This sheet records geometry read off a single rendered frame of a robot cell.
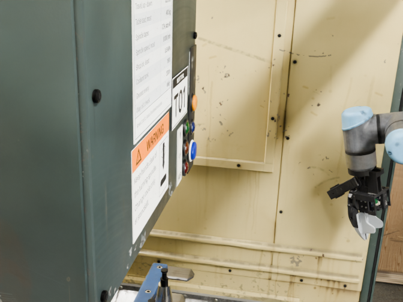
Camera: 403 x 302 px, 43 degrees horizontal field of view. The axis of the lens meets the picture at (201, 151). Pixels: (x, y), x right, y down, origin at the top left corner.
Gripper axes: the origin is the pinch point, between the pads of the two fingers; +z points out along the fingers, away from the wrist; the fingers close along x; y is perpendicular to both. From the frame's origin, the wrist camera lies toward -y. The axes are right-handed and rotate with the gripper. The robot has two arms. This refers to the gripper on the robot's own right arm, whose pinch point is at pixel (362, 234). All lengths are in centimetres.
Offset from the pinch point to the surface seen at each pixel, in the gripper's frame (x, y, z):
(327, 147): 10.7, -16.5, -19.6
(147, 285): -56, -20, -7
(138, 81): -78, 32, -62
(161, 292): -59, -9, -11
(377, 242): 17.7, -7.7, 12.9
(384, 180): 19.8, -4.5, -7.5
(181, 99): -64, 18, -56
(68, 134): -90, 40, -61
